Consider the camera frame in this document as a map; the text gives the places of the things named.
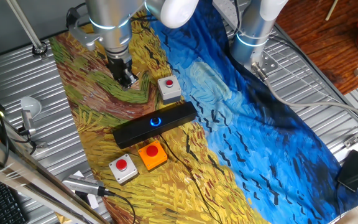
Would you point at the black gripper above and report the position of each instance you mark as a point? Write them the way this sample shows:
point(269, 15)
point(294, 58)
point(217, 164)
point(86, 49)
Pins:
point(119, 67)

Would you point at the blue-lit speaker volume knob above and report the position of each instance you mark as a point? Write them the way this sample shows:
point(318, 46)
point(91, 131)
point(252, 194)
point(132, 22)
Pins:
point(155, 121)

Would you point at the black speaker bar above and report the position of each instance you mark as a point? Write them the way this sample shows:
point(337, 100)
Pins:
point(135, 133)

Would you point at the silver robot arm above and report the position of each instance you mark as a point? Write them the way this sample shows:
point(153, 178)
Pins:
point(110, 18)

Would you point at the grey box flat red button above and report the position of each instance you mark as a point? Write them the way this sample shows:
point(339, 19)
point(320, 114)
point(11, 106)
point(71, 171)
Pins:
point(172, 91)

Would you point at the orange box red button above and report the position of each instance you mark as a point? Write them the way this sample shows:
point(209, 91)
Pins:
point(152, 155)

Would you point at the grey box raised red button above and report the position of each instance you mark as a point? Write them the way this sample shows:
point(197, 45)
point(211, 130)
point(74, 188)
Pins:
point(123, 169)

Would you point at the white paper card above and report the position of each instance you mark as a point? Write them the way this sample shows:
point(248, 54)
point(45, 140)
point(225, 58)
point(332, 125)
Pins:
point(93, 200)
point(79, 174)

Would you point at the silver mounting pole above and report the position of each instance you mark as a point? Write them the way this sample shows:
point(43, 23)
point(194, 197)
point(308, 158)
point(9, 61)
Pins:
point(23, 21)

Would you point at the perforated aluminium bar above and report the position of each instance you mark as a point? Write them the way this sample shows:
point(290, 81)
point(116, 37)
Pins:
point(225, 11)

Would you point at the painted wheatfield print cloth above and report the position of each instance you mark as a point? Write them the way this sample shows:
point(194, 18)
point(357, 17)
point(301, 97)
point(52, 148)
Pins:
point(259, 140)

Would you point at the wooden drumstick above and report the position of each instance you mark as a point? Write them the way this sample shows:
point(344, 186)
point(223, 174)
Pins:
point(332, 10)

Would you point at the black smartphone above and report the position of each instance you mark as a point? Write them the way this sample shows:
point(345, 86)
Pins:
point(353, 171)

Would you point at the wrist camera with metal bracket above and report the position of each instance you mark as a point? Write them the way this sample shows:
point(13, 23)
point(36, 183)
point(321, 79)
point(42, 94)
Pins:
point(82, 35)

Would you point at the small metal foot bracket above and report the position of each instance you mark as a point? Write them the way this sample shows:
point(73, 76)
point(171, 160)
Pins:
point(41, 144)

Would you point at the silver ribbed camera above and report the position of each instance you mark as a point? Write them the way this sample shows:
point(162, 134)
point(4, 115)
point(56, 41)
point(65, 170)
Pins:
point(82, 185)

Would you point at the aluminium frame rail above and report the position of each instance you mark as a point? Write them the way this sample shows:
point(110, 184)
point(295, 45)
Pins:
point(26, 179)

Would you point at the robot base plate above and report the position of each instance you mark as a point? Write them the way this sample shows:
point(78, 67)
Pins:
point(270, 63)

